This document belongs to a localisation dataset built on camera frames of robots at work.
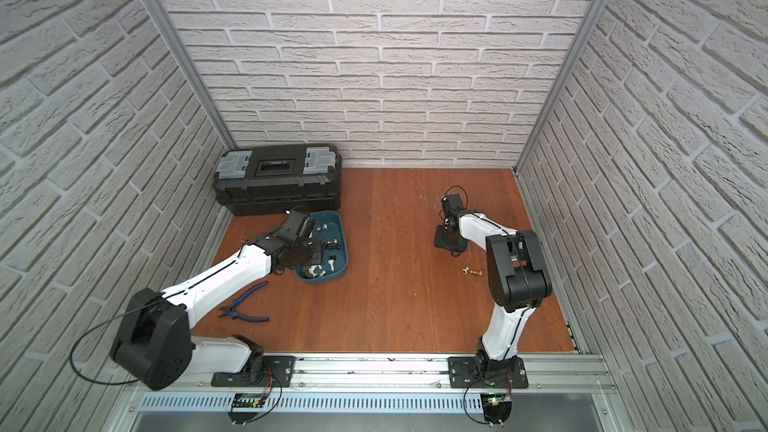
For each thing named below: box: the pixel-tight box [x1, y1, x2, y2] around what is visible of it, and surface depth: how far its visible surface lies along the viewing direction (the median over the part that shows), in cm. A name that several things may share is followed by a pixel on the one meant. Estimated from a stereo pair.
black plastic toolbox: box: [212, 143, 343, 216], surface depth 97 cm
